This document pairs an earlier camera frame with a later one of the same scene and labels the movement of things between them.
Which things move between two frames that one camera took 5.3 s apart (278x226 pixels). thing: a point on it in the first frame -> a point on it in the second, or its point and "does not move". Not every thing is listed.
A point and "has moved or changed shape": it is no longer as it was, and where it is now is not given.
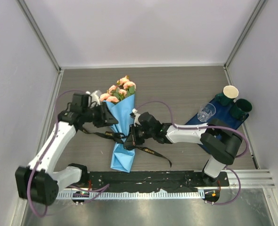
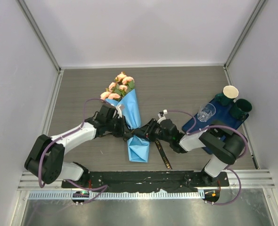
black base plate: (136, 180) does not move
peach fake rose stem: (126, 87) has moved or changed shape
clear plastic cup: (206, 110) does not move
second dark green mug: (222, 100) does not move
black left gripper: (110, 119) -> (122, 130)
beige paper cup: (230, 92) does not move
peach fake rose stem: (119, 93) has moved or changed shape
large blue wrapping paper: (121, 158) has moved or changed shape
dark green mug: (242, 107) does not move
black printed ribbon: (122, 136) -> (169, 166)
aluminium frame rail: (258, 179) does not move
